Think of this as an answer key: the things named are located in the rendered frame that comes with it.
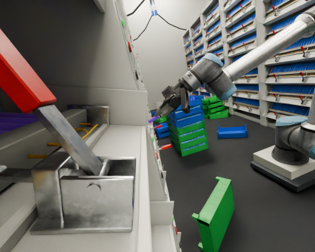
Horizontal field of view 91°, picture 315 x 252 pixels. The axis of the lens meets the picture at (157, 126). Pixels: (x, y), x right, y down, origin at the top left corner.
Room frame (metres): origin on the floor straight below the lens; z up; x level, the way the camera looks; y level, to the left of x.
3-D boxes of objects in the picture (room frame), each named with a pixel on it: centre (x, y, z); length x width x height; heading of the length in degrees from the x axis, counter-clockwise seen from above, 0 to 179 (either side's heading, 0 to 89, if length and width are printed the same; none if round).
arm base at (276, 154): (0.88, -0.80, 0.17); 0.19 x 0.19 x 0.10
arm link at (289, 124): (0.86, -0.80, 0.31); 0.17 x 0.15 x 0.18; 174
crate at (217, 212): (0.62, -0.19, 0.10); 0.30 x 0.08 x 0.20; 136
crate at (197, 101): (1.54, -0.30, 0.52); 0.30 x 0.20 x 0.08; 100
